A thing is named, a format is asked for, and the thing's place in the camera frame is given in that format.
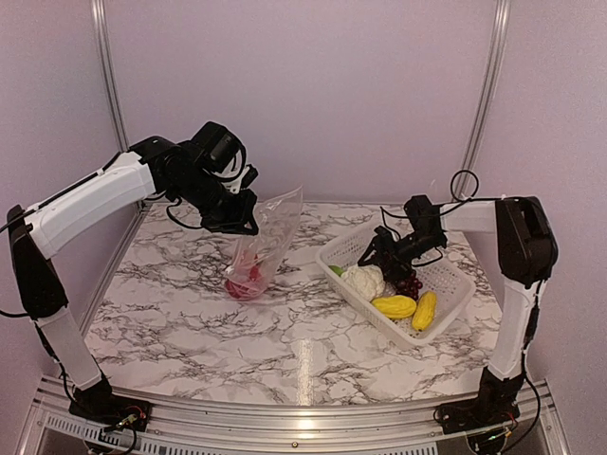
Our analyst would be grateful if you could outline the red toy bell pepper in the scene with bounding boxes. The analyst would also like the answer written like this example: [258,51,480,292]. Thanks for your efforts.
[224,265,267,300]

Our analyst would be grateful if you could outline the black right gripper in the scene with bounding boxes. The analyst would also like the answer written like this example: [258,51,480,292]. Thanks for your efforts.
[357,229,442,281]

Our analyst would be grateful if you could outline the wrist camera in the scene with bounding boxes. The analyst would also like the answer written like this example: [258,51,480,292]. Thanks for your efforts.
[374,226,394,245]
[223,164,259,194]

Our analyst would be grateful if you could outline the aluminium front rail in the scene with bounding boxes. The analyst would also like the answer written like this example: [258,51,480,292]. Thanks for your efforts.
[18,373,570,455]

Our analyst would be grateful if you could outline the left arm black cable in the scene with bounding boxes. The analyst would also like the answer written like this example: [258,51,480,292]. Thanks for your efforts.
[165,193,210,231]

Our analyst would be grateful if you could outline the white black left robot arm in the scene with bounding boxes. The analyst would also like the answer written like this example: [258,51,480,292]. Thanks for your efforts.
[2,121,258,424]

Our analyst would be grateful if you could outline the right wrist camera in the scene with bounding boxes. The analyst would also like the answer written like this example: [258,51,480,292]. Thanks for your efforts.
[374,226,394,245]

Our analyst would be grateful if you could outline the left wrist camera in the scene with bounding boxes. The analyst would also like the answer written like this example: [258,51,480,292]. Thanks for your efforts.
[223,164,259,194]

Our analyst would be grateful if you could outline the right aluminium frame post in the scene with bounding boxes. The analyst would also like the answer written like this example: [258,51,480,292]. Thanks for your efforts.
[456,0,511,192]

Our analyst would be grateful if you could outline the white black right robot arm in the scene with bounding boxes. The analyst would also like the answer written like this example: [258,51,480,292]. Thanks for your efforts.
[358,195,558,434]

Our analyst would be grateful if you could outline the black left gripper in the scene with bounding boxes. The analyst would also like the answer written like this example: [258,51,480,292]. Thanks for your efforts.
[171,167,258,234]

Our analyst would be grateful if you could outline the aluminium frame post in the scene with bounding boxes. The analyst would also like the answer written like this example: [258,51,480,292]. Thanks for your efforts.
[456,0,511,192]
[90,0,129,152]

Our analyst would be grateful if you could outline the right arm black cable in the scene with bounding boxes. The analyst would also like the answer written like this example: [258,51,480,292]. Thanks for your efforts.
[426,169,506,214]

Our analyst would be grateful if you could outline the white plastic mesh basket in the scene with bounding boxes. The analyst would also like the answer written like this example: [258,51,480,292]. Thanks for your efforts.
[315,221,475,352]

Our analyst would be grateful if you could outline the white toy cauliflower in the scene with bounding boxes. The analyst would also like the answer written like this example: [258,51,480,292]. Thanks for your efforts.
[340,265,385,301]

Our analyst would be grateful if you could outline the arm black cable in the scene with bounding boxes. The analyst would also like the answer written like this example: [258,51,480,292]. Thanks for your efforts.
[426,169,506,214]
[165,193,210,231]

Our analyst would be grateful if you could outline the clear zip top bag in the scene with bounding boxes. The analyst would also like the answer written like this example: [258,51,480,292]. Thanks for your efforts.
[225,186,304,291]

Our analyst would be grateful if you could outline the left aluminium frame post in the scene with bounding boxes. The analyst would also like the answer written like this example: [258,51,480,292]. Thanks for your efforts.
[90,0,129,152]

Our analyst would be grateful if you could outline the dark red toy grapes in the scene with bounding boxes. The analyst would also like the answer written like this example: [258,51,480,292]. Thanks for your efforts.
[387,270,423,300]

